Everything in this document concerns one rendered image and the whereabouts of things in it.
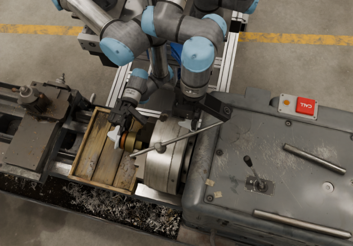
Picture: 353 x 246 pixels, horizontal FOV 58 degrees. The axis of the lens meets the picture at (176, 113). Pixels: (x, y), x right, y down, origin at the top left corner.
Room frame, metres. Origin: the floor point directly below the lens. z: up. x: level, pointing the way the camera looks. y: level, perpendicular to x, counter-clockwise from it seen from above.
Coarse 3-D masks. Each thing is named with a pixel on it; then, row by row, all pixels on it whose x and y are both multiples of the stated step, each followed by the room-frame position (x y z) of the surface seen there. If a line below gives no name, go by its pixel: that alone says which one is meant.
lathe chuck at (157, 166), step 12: (168, 120) 0.45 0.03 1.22; (180, 120) 0.45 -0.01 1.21; (156, 132) 0.41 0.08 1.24; (168, 132) 0.40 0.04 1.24; (156, 156) 0.32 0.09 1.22; (168, 156) 0.32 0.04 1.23; (144, 168) 0.30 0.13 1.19; (156, 168) 0.29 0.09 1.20; (168, 168) 0.28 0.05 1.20; (144, 180) 0.26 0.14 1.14; (156, 180) 0.26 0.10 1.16
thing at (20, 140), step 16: (48, 80) 0.83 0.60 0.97; (48, 96) 0.75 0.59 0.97; (64, 96) 0.74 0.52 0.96; (32, 128) 0.59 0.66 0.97; (48, 128) 0.58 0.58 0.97; (16, 144) 0.52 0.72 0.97; (32, 144) 0.51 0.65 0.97; (48, 144) 0.51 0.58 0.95; (16, 160) 0.45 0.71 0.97; (32, 160) 0.44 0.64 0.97
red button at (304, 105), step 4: (300, 100) 0.46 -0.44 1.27; (304, 100) 0.46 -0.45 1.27; (308, 100) 0.46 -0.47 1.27; (312, 100) 0.45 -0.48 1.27; (296, 104) 0.45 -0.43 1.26; (300, 104) 0.44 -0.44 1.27; (304, 104) 0.44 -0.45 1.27; (308, 104) 0.44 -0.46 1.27; (312, 104) 0.44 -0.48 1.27; (296, 108) 0.43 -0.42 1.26; (300, 108) 0.43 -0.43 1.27; (304, 108) 0.43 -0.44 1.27; (308, 108) 0.43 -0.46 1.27; (312, 108) 0.42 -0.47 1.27; (300, 112) 0.42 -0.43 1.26; (304, 112) 0.41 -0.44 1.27; (308, 112) 0.41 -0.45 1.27; (312, 112) 0.41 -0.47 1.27
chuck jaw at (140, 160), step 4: (136, 156) 0.37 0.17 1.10; (140, 156) 0.37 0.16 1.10; (144, 156) 0.37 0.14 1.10; (136, 160) 0.35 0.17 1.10; (140, 160) 0.35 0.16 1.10; (144, 160) 0.35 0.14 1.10; (136, 164) 0.34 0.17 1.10; (140, 164) 0.34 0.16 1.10; (144, 164) 0.33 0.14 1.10; (140, 168) 0.32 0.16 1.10; (140, 172) 0.30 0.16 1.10; (136, 176) 0.29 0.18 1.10; (140, 176) 0.29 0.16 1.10
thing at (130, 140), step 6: (126, 132) 0.47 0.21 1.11; (132, 132) 0.46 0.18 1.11; (120, 138) 0.44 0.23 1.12; (126, 138) 0.44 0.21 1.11; (132, 138) 0.44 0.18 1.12; (120, 144) 0.42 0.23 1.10; (126, 144) 0.42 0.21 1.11; (132, 144) 0.41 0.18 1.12; (138, 144) 0.41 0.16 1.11; (144, 144) 0.43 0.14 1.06; (126, 150) 0.40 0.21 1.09; (132, 150) 0.39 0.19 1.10
